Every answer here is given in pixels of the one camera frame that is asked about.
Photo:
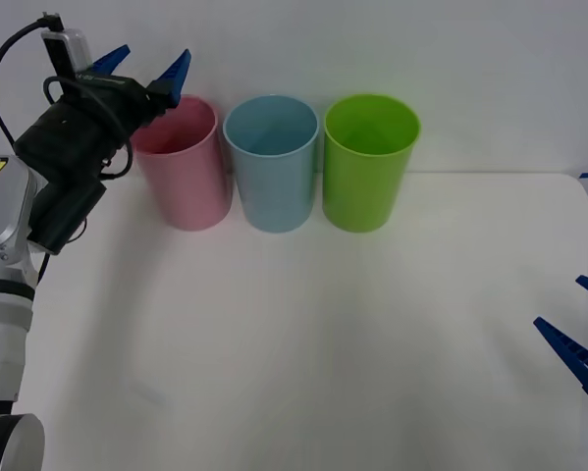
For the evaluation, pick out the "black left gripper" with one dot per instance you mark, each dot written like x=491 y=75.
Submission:
x=122 y=100

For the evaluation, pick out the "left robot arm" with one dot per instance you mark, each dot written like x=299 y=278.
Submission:
x=4 y=221

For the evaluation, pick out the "pink plastic bin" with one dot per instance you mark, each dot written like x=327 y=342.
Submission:
x=195 y=191

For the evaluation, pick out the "pale blue plastic bin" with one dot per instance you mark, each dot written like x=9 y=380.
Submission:
x=279 y=196

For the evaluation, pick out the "green plastic bin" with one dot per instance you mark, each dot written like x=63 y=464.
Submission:
x=362 y=196

